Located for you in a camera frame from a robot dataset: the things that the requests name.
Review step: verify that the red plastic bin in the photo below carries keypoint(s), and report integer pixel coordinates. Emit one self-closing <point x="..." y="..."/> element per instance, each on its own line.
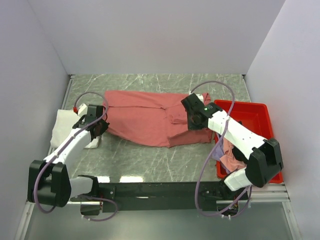
<point x="255" y="117"/>

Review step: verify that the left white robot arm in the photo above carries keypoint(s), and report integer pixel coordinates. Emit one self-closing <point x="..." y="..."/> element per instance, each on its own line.
<point x="48" y="179"/>

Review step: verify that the folded white t shirt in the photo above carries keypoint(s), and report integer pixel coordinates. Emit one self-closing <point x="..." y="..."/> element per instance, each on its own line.
<point x="65" y="119"/>

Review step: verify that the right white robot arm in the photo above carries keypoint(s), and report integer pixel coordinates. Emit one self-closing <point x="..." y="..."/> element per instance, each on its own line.
<point x="263" y="156"/>

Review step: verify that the light pink t shirt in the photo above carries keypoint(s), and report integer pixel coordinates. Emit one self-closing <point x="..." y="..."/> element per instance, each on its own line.
<point x="228" y="160"/>

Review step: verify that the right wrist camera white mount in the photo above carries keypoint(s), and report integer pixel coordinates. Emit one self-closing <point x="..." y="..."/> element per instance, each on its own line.
<point x="200" y="97"/>

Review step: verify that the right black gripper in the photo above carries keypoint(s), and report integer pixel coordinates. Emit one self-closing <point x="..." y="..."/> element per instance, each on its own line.
<point x="191" y="127"/>

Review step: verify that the aluminium frame rail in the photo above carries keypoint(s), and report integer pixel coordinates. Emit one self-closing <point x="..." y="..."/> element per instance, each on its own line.
<point x="270" y="193"/>

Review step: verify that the dark pink t shirt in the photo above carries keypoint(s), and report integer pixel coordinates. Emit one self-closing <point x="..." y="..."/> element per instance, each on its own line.
<point x="152" y="119"/>

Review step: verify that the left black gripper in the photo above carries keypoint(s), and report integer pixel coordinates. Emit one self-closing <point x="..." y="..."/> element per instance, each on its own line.
<point x="104" y="127"/>

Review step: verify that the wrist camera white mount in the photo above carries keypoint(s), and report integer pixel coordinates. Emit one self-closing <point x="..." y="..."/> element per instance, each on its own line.
<point x="81" y="110"/>
<point x="200" y="97"/>

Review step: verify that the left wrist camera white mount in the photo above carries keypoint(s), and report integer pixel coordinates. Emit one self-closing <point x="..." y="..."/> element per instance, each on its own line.
<point x="81" y="110"/>

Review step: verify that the lavender t shirt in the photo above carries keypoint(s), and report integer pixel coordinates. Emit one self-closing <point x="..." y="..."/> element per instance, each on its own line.
<point x="218" y="153"/>

